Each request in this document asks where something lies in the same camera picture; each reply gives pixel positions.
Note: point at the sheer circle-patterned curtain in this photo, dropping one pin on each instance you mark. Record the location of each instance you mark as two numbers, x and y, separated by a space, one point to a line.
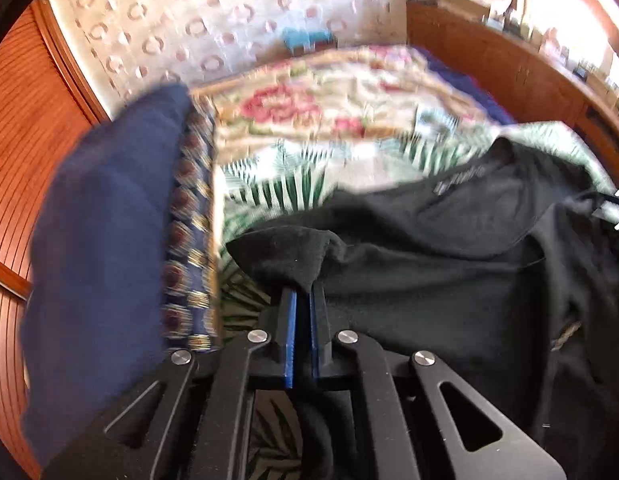
214 10

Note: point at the navy blanket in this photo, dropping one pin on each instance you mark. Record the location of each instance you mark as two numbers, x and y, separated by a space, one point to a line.
469 90

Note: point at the wooden sideboard cabinet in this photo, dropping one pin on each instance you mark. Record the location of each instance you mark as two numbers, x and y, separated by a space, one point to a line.
514 60

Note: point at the leaf-print sheet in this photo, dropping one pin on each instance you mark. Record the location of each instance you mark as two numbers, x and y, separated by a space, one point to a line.
274 185

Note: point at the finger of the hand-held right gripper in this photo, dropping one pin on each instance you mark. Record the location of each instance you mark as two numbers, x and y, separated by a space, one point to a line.
617 210

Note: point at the navy folded garment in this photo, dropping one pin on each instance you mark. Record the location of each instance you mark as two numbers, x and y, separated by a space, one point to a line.
104 235

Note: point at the peacock-print folded cloth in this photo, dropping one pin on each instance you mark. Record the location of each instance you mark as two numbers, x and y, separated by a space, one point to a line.
189 240

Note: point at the floral blanket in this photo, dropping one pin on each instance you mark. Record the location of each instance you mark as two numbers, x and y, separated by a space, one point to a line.
289 105

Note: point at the small black box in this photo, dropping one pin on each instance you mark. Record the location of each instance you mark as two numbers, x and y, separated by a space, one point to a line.
582 71

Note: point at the blue toy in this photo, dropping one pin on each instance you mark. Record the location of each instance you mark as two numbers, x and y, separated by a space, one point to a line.
309 37

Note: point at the wooden slatted wardrobe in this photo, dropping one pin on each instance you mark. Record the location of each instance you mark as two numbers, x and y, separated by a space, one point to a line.
19 160

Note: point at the black t-shirt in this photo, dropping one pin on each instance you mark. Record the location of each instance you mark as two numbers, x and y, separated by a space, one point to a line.
439 285

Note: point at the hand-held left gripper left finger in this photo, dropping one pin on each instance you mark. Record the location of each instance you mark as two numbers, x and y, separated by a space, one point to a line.
289 340

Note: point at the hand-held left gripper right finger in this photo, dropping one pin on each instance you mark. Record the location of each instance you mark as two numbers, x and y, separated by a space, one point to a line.
317 340

